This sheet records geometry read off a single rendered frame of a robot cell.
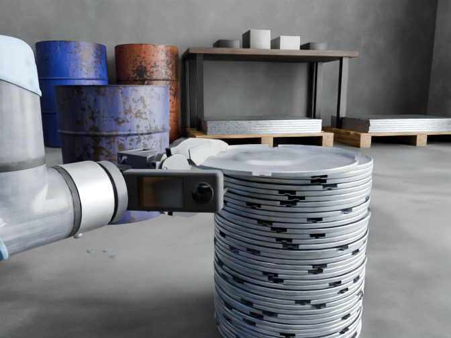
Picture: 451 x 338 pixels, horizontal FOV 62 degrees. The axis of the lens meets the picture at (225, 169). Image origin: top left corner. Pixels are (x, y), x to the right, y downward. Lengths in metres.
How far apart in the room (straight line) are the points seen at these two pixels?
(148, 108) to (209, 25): 2.92
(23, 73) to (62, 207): 0.12
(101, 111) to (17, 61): 0.96
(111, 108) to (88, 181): 0.92
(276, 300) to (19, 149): 0.46
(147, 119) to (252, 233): 0.81
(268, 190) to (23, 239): 0.36
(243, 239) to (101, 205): 0.30
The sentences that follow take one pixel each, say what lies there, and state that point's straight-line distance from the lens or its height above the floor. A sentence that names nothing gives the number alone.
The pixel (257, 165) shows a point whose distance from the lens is 0.60.
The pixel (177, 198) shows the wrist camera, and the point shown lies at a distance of 0.43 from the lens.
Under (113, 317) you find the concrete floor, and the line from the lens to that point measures 0.86.
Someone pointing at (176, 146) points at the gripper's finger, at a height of 0.39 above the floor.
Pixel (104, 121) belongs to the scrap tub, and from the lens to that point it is 1.31.
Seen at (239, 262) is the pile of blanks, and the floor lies 0.17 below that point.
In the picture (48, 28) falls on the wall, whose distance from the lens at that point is 4.23.
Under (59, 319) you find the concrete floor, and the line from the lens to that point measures 0.89.
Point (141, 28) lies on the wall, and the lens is 4.14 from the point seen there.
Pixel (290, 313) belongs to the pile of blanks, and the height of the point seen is 0.10.
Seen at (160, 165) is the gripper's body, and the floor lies 0.36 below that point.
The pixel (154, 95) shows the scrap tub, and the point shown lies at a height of 0.45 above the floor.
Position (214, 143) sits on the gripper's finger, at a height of 0.38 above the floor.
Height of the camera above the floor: 0.45
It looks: 11 degrees down
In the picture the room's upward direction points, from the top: straight up
